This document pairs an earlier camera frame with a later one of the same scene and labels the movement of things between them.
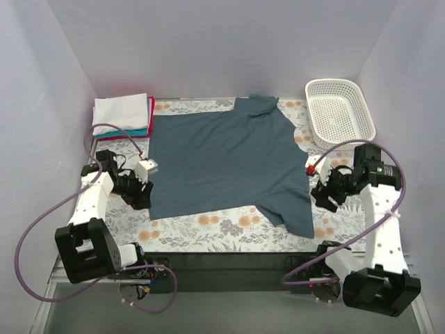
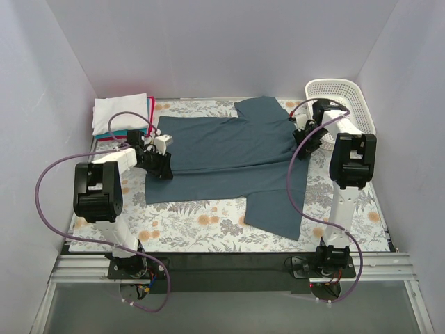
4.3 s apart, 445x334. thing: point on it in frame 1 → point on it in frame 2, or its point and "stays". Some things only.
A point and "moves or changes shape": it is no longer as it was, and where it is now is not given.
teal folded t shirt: (131, 132) stays
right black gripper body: (327, 191) → (306, 138)
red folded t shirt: (153, 103) stays
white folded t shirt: (128, 112) stays
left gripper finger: (144, 202) → (165, 172)
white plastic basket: (339, 112) stays
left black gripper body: (141, 195) → (160, 165)
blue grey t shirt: (246, 157) moves or changes shape
